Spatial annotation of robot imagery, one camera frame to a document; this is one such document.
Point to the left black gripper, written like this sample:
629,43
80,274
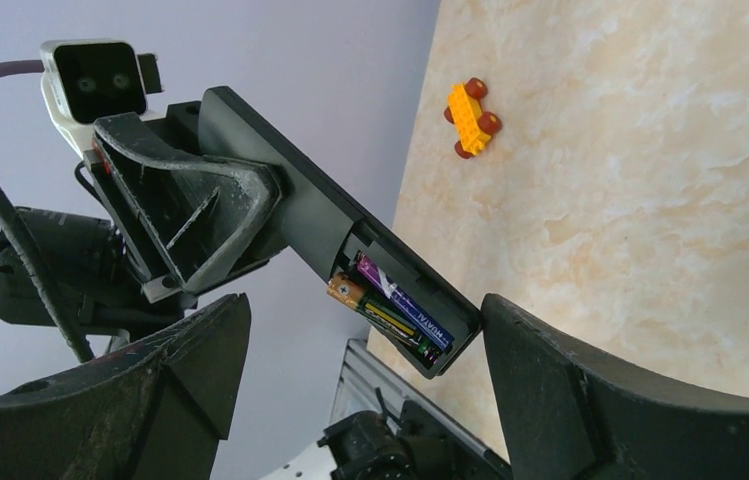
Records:
187,219

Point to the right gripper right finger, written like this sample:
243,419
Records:
570,410

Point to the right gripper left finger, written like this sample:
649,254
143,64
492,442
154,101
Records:
157,408

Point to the green gold battery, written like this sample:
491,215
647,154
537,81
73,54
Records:
370,303

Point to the purple blue battery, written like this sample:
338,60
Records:
404,303

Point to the orange red small block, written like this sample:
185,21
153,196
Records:
474,125

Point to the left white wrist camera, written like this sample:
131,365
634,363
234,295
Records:
88,79

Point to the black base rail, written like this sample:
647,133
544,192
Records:
407,444

